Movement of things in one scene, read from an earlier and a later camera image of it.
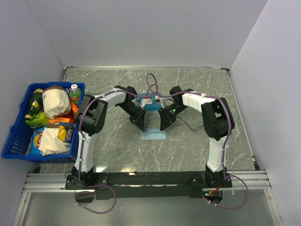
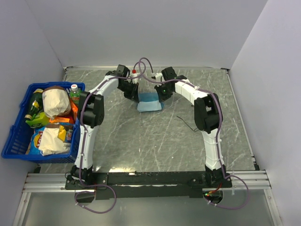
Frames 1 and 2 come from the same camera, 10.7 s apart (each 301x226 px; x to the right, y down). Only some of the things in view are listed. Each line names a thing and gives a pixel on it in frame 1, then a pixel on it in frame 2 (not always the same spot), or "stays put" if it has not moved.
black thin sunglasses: x=195 y=129 stays put
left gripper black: x=138 y=119 to x=133 y=95
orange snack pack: x=71 y=117 stays put
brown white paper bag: x=56 y=101 stays put
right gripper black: x=166 y=120 to x=162 y=98
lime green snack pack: x=38 y=119 stays put
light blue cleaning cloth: x=153 y=133 to x=148 y=106
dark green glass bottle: x=36 y=106 stays put
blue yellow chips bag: x=33 y=148 stays put
